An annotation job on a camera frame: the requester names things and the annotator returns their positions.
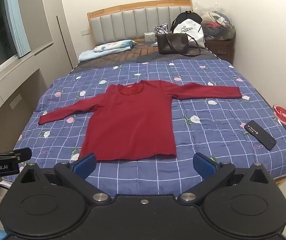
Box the wooden bed frame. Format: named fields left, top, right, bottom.
left=274, top=171, right=286, bottom=187

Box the grey padded wooden headboard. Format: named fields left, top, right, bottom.
left=87, top=0, right=193, bottom=49

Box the red long-sleeve shirt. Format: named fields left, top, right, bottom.
left=38, top=80, right=242, bottom=162

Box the pink round plastic object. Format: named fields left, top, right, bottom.
left=272, top=104, right=286, bottom=137

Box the black phone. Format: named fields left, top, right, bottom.
left=244, top=120, right=277, bottom=151

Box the light blue curtain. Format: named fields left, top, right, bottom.
left=2, top=0, right=31, bottom=58

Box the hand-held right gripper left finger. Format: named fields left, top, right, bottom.
left=14, top=152, right=112, bottom=205

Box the brown patterned bed sheet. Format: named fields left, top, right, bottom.
left=69, top=37, right=163, bottom=72

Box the folded light blue blanket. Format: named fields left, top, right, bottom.
left=79, top=39, right=138, bottom=62

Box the blue checked floral quilt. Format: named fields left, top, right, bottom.
left=2, top=59, right=286, bottom=198

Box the beige built-in cabinet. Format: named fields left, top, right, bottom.
left=0, top=40, right=55, bottom=143

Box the black backpack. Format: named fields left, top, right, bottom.
left=170, top=11, right=203, bottom=32

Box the beige cabinet socket plate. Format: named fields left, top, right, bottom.
left=9, top=94, right=22, bottom=109

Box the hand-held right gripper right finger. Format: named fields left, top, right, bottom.
left=176, top=152, right=273, bottom=205

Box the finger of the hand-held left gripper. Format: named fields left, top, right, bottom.
left=0, top=147, right=33, bottom=167

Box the dark wooden nightstand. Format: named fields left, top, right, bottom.
left=205, top=38, right=234, bottom=64

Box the brown leather handbag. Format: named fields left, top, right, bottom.
left=156, top=29, right=202, bottom=57

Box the clear plastic bag of clothes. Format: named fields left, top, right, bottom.
left=194, top=2, right=236, bottom=40

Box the white shopping bag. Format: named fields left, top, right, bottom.
left=171, top=18, right=205, bottom=48

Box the silver foil packet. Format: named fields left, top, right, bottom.
left=154, top=23, right=169, bottom=34

